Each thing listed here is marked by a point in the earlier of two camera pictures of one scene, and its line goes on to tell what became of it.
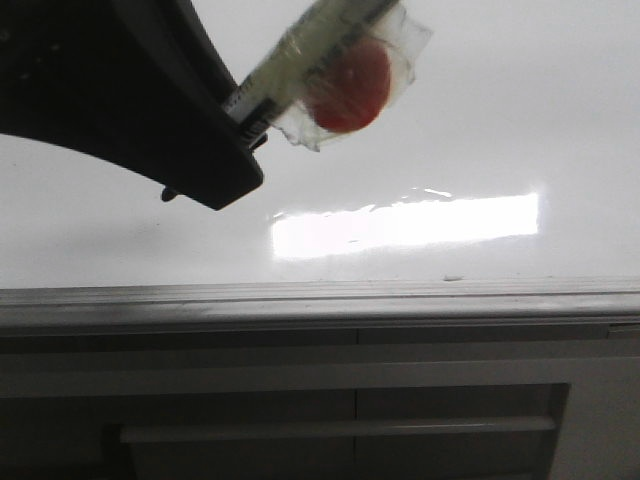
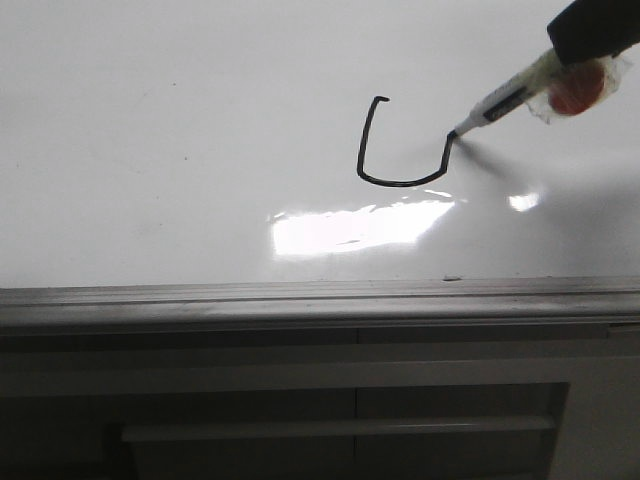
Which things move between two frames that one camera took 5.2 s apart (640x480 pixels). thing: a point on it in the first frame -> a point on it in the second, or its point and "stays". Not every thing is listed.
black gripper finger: x=138 y=83 -> x=595 y=29
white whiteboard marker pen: x=315 y=30 -> x=541 y=76
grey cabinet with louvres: x=488 y=402 stays
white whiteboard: x=514 y=155 stays
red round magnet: x=351 y=87 -> x=578 y=89
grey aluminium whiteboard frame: x=613 y=303 stays
